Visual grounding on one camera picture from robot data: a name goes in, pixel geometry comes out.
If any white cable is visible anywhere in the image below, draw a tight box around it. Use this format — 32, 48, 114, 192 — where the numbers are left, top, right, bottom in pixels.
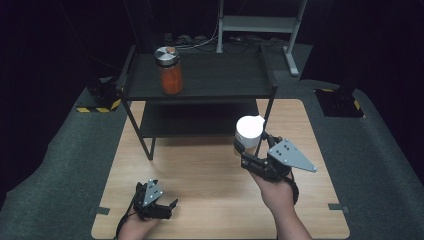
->
181, 18, 220, 52

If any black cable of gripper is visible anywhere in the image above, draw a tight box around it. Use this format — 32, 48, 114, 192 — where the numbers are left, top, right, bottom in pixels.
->
283, 176, 300, 205
114, 202, 135, 240

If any person's right hand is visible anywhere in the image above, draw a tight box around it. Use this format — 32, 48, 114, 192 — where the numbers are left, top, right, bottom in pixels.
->
251, 172, 297, 215

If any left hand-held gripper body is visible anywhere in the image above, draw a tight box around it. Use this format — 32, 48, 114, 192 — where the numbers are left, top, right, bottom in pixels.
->
133, 179, 173, 221

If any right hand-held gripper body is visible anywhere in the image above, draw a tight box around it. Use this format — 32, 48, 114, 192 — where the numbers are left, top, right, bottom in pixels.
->
241, 139, 318, 183

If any grey felt mat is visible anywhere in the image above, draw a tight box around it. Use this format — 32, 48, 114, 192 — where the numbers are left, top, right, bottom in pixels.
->
0, 43, 424, 240

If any grey metal stand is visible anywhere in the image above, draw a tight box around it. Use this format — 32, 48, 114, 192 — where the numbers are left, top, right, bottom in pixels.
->
215, 0, 308, 78

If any white cup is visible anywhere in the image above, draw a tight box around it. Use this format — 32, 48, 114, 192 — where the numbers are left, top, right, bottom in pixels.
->
234, 114, 267, 158

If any black two-tier shelf rack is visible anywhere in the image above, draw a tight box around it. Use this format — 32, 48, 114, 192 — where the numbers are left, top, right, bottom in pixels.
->
116, 44, 279, 161

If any grey tape piece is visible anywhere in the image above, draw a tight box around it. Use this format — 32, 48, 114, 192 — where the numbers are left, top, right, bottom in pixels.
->
327, 202, 351, 215
88, 206, 111, 216

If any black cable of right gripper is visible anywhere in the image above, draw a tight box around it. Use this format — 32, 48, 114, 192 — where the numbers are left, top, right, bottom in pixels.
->
283, 176, 300, 205

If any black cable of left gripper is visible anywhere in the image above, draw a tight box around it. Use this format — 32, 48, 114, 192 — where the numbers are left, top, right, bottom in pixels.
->
114, 202, 135, 240

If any black base with striped tape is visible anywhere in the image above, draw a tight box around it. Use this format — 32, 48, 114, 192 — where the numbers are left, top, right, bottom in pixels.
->
76, 75, 123, 114
314, 87, 365, 119

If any orange jar with silver lid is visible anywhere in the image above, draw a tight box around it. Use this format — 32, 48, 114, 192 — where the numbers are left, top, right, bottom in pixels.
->
154, 46, 184, 96

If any person's left hand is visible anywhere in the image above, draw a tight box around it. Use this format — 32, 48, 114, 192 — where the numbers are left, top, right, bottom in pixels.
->
117, 213, 162, 240

